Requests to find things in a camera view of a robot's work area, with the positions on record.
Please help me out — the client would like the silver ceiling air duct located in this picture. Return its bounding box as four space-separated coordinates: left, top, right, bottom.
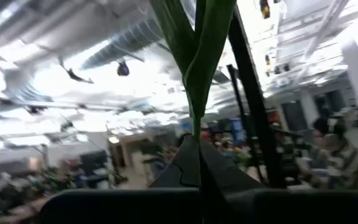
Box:
81 20 164 71

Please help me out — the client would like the orange tulip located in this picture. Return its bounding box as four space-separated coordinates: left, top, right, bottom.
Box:
149 0 237 141

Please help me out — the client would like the black aluminium rig frame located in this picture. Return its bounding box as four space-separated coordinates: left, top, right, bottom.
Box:
227 6 284 189

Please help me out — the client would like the person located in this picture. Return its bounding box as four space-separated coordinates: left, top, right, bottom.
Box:
309 118 358 190

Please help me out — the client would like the black ceiling dome camera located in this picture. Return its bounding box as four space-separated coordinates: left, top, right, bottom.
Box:
116 60 131 77

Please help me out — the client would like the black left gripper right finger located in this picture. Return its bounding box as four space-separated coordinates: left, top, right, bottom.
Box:
200 139 358 224

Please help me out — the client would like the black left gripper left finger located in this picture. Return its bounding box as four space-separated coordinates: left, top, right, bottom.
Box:
40 135 202 224

